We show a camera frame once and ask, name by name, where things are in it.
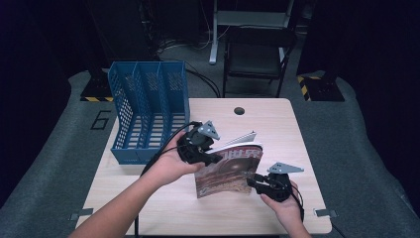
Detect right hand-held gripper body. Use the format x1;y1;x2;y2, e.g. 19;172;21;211
262;162;305;203

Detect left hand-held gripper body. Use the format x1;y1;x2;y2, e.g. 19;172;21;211
176;120;221;165

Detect magazine with reddish cover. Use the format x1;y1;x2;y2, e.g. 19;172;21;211
193;130;264;199

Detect blue plastic file rack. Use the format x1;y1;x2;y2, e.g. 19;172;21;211
107;59;191;166

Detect person's right hand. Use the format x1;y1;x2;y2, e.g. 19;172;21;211
260;180;304;226

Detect person's left hand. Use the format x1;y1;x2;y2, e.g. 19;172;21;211
144;131;206;188

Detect black stand base striped edge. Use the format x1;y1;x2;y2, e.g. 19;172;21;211
79;67;115;103
296;74;346;102

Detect black folding chair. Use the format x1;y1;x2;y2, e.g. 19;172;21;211
222;27;298;99

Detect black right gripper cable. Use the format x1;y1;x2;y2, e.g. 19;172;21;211
286;179;348;238

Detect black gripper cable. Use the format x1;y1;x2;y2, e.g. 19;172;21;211
134;121;203;238
286;179;348;238

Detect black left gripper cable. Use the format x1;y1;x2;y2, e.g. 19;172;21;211
134;121;203;238

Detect black floor cables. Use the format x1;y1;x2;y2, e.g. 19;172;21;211
183;60;222;99

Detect white floor cables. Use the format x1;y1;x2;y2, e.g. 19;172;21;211
157;24;232;55

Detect white metal desk frame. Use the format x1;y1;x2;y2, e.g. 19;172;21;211
208;0;295;65

